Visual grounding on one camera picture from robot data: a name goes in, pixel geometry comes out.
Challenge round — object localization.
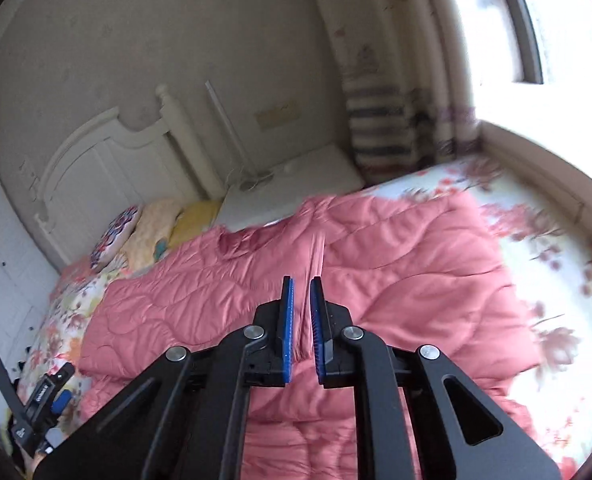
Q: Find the blue red patterned pillow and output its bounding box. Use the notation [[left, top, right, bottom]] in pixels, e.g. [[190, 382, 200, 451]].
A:
[[90, 205, 143, 272]]

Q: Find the floral bed sheet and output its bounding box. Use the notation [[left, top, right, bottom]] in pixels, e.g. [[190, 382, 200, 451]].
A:
[[16, 155, 592, 480]]

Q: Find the white wooden headboard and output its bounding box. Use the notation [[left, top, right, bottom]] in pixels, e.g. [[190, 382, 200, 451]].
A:
[[33, 82, 212, 266]]

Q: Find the wall socket plate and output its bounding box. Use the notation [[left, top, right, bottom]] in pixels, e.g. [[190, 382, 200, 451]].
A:
[[253, 102, 301, 132]]

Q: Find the white nightstand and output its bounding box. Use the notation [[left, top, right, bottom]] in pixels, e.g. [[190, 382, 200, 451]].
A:
[[216, 144, 366, 233]]

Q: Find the striped pillow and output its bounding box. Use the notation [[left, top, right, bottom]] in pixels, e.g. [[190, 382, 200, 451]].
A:
[[303, 0, 482, 186]]

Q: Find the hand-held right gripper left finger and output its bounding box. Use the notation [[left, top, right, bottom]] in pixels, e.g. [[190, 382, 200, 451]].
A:
[[33, 276, 297, 480]]

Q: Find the red quilted blanket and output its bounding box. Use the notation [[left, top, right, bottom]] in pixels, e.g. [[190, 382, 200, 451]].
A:
[[78, 192, 542, 480]]

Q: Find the window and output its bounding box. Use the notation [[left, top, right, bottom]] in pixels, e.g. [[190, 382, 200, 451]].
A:
[[446, 0, 592, 86]]

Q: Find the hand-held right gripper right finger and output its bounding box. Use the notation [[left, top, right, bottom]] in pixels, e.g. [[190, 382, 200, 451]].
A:
[[309, 276, 564, 480]]

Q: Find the pale yellow floral pillow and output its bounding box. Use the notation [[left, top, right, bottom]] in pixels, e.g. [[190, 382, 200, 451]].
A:
[[121, 199, 184, 271]]

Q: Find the white stick desk lamp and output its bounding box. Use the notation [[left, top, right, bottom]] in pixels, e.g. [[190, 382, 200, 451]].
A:
[[205, 80, 274, 192]]

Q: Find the white wardrobe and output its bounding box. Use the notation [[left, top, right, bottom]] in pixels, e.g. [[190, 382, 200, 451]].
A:
[[0, 145, 62, 421]]

